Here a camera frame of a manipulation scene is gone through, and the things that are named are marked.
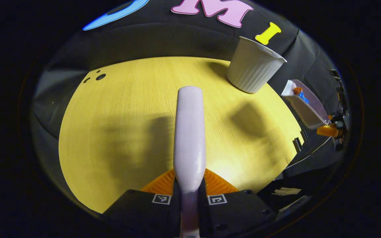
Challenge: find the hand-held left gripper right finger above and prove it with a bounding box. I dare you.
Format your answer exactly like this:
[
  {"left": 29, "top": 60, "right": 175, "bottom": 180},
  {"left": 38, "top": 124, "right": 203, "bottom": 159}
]
[{"left": 199, "top": 169, "right": 277, "bottom": 238}]

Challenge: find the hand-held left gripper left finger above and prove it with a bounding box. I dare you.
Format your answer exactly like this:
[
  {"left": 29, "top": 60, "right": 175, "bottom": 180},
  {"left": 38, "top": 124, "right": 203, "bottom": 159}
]
[{"left": 103, "top": 169, "right": 182, "bottom": 238}]

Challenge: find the small lilac dustpan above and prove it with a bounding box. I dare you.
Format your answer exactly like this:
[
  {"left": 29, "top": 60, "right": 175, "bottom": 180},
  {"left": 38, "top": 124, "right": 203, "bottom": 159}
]
[{"left": 281, "top": 79, "right": 330, "bottom": 130}]

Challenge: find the small lilac broom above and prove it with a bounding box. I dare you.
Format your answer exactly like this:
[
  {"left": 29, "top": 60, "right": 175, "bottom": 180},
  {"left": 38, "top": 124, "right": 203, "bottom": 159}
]
[{"left": 173, "top": 86, "right": 207, "bottom": 238}]

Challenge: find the white ribbed garbage bin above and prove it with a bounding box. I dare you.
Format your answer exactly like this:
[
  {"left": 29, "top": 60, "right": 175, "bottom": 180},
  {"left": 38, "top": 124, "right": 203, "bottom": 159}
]
[{"left": 226, "top": 36, "right": 287, "bottom": 94}]

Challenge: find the yellow wooden desktop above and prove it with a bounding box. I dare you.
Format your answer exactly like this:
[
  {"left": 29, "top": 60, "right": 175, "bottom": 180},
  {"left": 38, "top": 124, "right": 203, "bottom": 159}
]
[{"left": 58, "top": 56, "right": 305, "bottom": 214}]

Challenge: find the pale flat scrap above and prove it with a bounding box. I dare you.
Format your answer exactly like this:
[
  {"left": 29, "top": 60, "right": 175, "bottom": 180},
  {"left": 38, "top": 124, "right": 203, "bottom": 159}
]
[{"left": 273, "top": 187, "right": 302, "bottom": 196}]

